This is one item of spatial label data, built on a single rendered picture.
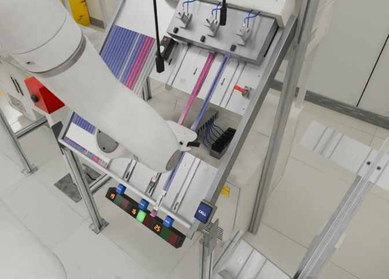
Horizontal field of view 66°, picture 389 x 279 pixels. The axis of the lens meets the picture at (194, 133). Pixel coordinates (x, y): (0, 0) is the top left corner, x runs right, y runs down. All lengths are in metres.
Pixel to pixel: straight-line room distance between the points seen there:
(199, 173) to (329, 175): 1.40
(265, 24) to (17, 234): 0.78
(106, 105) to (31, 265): 0.25
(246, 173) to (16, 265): 0.93
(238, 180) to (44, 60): 0.94
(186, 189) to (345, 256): 1.15
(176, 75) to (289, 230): 1.18
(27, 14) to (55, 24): 0.03
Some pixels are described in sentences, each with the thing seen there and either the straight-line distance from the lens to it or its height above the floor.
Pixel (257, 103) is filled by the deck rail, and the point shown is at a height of 1.02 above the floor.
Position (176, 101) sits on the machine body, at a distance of 1.59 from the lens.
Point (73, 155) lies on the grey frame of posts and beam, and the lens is 1.44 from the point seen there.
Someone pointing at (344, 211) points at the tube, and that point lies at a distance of 0.79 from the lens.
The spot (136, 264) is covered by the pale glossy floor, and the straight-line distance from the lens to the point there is 1.72.
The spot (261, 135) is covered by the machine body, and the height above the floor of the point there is 0.62.
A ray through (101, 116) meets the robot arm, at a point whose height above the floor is 1.25.
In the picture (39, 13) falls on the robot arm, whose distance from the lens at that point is 0.39.
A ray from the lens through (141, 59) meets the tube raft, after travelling 1.14.
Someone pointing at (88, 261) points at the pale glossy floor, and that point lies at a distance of 1.79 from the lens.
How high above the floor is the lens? 1.55
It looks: 42 degrees down
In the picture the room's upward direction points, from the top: straight up
